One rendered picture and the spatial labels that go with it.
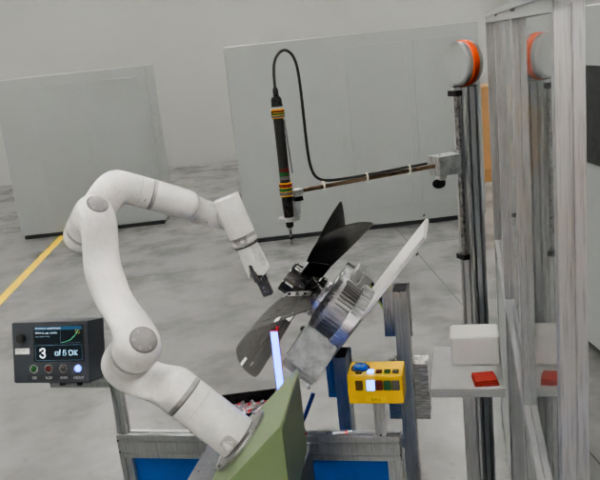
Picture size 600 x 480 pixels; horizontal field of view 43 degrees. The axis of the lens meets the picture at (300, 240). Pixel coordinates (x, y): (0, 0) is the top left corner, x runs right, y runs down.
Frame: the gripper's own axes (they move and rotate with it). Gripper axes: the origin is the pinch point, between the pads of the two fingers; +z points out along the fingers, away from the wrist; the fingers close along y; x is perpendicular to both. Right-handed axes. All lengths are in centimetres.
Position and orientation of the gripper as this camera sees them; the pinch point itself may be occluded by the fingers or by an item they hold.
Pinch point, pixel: (266, 289)
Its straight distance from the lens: 238.6
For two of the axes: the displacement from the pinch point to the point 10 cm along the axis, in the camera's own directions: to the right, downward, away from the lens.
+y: 1.8, -2.5, 9.5
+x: -9.0, 3.4, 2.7
